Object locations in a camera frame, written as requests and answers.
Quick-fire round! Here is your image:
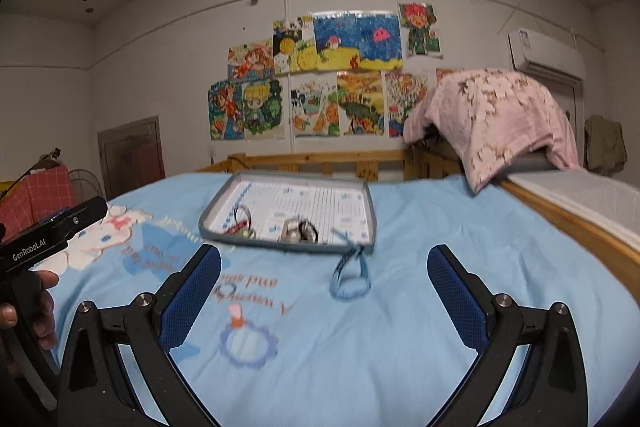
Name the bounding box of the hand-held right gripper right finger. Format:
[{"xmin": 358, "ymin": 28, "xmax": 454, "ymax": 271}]
[{"xmin": 426, "ymin": 244, "xmax": 588, "ymax": 427}]

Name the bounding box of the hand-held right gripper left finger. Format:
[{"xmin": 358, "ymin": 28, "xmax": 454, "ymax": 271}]
[{"xmin": 56, "ymin": 244, "xmax": 222, "ymax": 427}]

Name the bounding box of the blue woven bracelet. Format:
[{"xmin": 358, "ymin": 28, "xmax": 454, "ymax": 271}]
[{"xmin": 329, "ymin": 228, "xmax": 374, "ymax": 301}]

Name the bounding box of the grey cardboard box lid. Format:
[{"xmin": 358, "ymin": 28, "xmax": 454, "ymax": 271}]
[{"xmin": 198, "ymin": 172, "xmax": 377, "ymax": 254}]

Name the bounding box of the person's left hand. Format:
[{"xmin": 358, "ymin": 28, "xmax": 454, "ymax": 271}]
[{"xmin": 0, "ymin": 271, "xmax": 60, "ymax": 351}]

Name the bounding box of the red checked cloth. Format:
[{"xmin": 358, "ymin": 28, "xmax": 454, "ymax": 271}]
[{"xmin": 0, "ymin": 164, "xmax": 78, "ymax": 234}]

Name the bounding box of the standing fan grille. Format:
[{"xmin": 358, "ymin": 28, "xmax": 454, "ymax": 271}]
[{"xmin": 69, "ymin": 169, "xmax": 106, "ymax": 204}]

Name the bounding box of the blue cartoon printed blanket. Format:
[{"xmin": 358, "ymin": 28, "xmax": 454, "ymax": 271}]
[{"xmin": 30, "ymin": 169, "xmax": 640, "ymax": 427}]

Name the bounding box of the brown wooden door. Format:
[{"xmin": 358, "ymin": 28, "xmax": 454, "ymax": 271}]
[{"xmin": 97, "ymin": 116, "xmax": 166, "ymax": 200}]

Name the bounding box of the pink floral cloth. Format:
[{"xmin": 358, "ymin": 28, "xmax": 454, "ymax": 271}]
[{"xmin": 403, "ymin": 68, "xmax": 581, "ymax": 196}]

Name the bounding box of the olive green jacket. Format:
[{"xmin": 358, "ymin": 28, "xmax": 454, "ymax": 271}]
[{"xmin": 585, "ymin": 115, "xmax": 629, "ymax": 176}]

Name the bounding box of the white air conditioner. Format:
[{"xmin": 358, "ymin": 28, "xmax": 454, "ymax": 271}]
[{"xmin": 509, "ymin": 28, "xmax": 587, "ymax": 80}]

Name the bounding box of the wooden bed frame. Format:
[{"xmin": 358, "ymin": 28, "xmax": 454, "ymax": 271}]
[{"xmin": 197, "ymin": 142, "xmax": 640, "ymax": 303}]

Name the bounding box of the group of colourful wall drawings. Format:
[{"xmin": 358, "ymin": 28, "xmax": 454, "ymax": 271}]
[{"xmin": 207, "ymin": 2, "xmax": 463, "ymax": 142}]

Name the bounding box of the white wall conduit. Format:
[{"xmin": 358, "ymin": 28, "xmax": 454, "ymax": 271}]
[{"xmin": 92, "ymin": 0, "xmax": 606, "ymax": 154}]

